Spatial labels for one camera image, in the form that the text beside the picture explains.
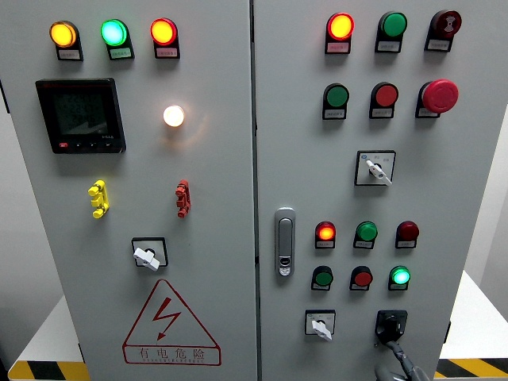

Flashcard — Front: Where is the white-handle switch, plain black plate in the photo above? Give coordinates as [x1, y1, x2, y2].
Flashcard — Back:
[131, 237, 169, 273]

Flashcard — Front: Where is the large yellow indicator lamp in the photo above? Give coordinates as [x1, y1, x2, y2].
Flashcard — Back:
[49, 21, 79, 49]

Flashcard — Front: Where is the small green push button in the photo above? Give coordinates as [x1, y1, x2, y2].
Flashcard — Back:
[354, 221, 379, 242]
[312, 265, 334, 287]

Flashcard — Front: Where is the pale grey door with lock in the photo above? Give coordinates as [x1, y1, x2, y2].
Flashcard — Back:
[252, 0, 508, 381]

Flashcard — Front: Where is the large green indicator lamp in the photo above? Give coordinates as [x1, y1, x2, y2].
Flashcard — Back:
[100, 18, 130, 48]

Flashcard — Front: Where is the small yellow handle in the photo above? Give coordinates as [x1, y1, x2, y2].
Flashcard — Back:
[87, 179, 110, 220]

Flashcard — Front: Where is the large red push button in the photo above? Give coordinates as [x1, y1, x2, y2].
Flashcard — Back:
[370, 82, 400, 109]

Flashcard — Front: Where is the black knob turn switch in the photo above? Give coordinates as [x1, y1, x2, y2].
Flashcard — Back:
[374, 310, 409, 346]

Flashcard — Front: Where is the white lamp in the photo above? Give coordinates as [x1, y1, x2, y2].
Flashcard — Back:
[163, 104, 186, 128]

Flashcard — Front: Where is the small red push button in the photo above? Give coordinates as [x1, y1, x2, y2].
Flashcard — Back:
[350, 265, 374, 287]

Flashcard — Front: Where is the small white-handle turn switch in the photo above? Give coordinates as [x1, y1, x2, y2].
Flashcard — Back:
[304, 309, 337, 342]

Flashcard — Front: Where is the black display meter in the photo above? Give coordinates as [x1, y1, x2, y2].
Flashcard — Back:
[35, 77, 127, 155]

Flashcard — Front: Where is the large red indicator lamp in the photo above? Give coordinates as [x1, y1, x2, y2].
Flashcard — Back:
[149, 17, 179, 47]
[325, 12, 356, 41]

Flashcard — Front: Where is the red warning triangle sticker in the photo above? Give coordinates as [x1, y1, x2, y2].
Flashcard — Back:
[121, 279, 222, 367]

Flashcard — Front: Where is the small red indicator lamp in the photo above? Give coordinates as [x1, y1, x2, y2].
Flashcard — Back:
[396, 220, 420, 241]
[314, 221, 337, 241]

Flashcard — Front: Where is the large green push button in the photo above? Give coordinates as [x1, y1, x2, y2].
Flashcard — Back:
[377, 11, 408, 40]
[323, 83, 351, 110]

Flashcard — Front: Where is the small green indicator lamp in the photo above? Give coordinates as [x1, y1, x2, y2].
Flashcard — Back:
[388, 265, 412, 287]

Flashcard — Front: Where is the large red stop button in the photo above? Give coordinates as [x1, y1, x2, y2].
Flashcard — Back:
[417, 79, 460, 115]

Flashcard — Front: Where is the large white-handle turn switch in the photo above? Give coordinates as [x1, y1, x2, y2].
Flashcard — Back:
[353, 149, 397, 187]

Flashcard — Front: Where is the small red handle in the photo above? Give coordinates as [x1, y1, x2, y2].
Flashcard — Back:
[175, 179, 192, 219]

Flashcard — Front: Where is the black yellow striped tape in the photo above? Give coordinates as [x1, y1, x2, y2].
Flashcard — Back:
[433, 358, 508, 379]
[7, 360, 90, 381]

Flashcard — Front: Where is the pale grey cabinet door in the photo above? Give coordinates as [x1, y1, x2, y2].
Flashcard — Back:
[0, 0, 257, 381]

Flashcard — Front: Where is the dark red buzzer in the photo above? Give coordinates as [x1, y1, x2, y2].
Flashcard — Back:
[429, 10, 463, 40]

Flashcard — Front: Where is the silver door lock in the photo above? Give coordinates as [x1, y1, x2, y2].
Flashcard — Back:
[274, 206, 297, 278]

